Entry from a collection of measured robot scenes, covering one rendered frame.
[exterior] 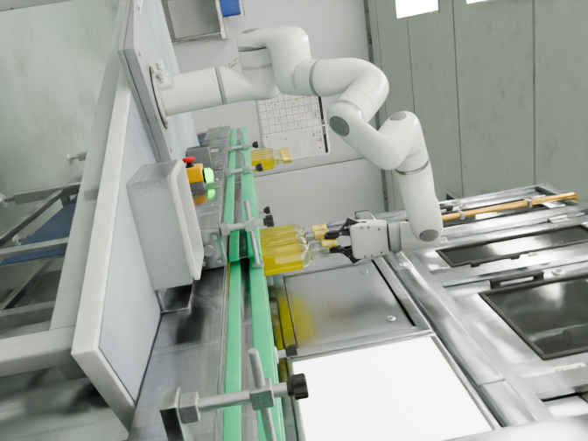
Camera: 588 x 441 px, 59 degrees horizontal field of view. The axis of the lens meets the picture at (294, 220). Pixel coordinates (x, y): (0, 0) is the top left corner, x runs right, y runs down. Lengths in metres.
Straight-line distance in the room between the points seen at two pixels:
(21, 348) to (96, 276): 0.14
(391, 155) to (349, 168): 6.32
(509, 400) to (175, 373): 0.59
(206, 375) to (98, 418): 0.43
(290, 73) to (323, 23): 5.98
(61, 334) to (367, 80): 0.80
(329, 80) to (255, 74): 0.22
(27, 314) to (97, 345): 0.80
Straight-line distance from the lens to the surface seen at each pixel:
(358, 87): 1.19
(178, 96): 1.34
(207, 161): 1.88
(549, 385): 1.15
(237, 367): 0.91
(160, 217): 1.03
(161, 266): 1.06
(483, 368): 1.14
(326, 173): 7.42
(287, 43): 1.26
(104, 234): 0.89
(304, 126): 7.25
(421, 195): 1.27
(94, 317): 0.78
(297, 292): 1.49
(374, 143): 1.14
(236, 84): 1.34
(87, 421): 1.26
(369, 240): 1.42
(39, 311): 1.54
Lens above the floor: 1.00
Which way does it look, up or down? 3 degrees up
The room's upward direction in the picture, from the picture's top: 80 degrees clockwise
